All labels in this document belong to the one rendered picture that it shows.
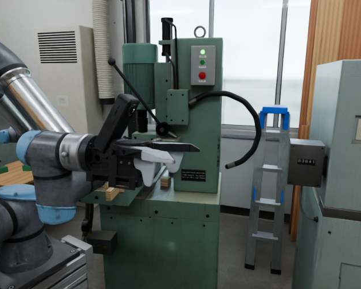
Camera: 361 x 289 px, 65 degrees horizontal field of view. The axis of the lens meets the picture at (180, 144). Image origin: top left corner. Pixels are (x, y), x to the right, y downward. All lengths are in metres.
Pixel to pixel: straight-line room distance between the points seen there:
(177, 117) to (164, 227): 0.52
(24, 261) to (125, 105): 0.62
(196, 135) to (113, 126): 0.85
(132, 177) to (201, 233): 0.93
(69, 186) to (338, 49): 2.23
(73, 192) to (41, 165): 0.09
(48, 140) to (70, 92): 2.40
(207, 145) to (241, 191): 1.56
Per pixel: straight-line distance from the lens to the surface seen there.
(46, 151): 0.60
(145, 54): 1.39
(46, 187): 0.63
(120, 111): 0.51
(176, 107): 1.25
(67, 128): 0.76
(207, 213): 1.34
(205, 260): 1.47
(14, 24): 3.85
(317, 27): 2.54
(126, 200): 1.21
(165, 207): 1.36
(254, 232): 2.18
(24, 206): 0.92
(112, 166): 0.52
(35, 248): 0.98
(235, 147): 2.73
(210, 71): 1.24
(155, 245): 1.47
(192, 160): 1.37
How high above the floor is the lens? 1.37
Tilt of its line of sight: 14 degrees down
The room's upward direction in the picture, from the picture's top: straight up
